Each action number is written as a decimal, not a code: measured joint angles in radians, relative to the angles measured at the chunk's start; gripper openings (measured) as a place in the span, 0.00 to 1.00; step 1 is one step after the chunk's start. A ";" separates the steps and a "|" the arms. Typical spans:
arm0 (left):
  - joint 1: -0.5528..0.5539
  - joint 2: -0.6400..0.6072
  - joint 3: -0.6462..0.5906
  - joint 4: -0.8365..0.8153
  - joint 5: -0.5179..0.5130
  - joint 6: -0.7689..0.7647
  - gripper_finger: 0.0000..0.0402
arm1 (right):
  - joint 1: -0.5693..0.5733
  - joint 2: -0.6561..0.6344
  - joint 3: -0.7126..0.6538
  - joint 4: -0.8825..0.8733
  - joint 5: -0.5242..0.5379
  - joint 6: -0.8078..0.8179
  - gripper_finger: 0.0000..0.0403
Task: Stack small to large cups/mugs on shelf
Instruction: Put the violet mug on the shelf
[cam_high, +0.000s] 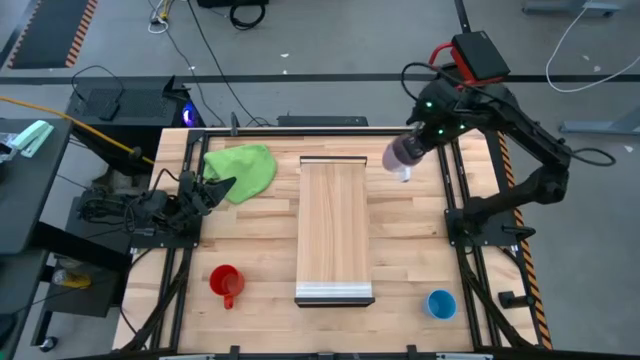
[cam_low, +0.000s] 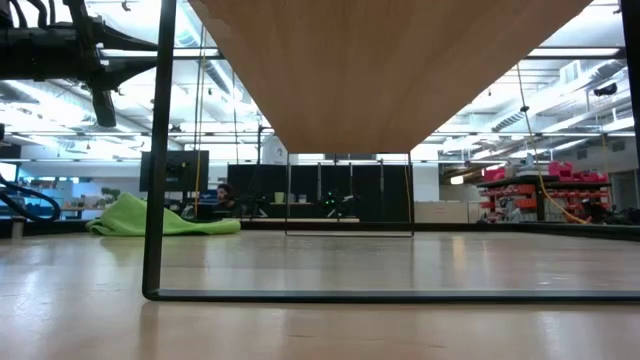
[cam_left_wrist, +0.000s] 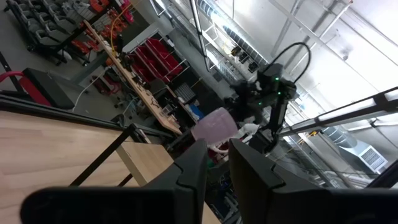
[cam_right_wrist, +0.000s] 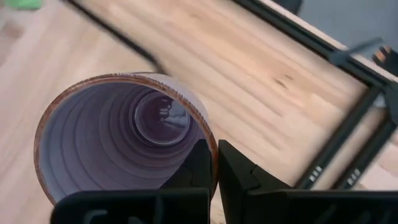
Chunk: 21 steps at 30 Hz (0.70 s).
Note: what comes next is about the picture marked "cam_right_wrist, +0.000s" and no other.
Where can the ribbed ceramic cup brown rim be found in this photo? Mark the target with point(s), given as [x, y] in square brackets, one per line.
[93, 133]

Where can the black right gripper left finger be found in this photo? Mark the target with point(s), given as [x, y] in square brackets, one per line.
[192, 177]

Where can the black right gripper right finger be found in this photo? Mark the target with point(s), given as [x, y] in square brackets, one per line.
[242, 196]

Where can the wooden shelf black metal frame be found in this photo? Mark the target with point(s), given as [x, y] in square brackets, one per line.
[248, 77]

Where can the green cloth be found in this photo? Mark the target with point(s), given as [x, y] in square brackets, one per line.
[23, 3]

